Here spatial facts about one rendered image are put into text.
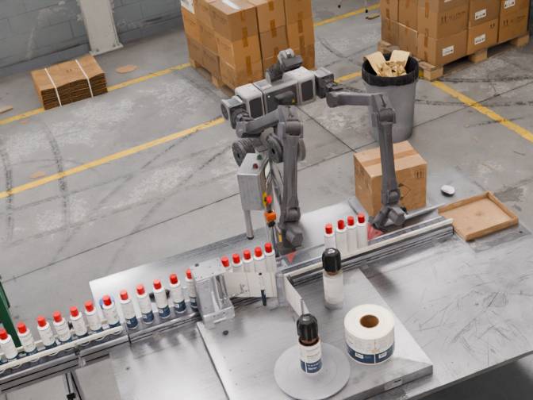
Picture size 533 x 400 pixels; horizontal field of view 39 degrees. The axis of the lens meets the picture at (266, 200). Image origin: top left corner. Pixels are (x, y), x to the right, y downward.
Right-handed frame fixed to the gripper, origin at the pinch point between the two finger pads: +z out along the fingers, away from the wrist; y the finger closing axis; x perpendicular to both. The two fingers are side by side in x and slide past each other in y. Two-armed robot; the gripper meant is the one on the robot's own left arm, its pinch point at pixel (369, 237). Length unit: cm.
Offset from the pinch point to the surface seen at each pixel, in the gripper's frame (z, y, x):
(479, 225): -28, 5, 52
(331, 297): 19.5, 31.5, -27.2
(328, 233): 3.9, 1.9, -23.8
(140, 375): 83, 26, -88
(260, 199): -1, 1, -65
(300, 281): 30.1, 5.1, -25.3
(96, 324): 79, 4, -107
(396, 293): 9.4, 29.8, 5.6
